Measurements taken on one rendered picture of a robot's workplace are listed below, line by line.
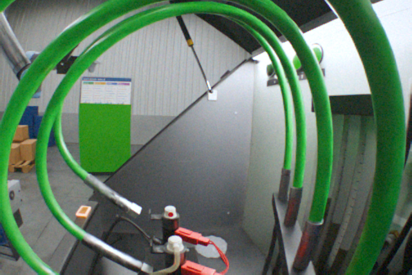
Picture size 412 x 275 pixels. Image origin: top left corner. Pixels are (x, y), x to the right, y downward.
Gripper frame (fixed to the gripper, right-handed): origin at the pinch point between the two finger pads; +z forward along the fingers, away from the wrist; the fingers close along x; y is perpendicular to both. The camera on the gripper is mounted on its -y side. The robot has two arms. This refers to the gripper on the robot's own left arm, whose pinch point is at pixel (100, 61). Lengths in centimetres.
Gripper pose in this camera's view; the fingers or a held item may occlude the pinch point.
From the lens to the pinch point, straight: 95.7
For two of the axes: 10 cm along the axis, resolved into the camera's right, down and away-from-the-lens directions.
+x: 6.9, 2.0, -6.9
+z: 7.1, 0.0, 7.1
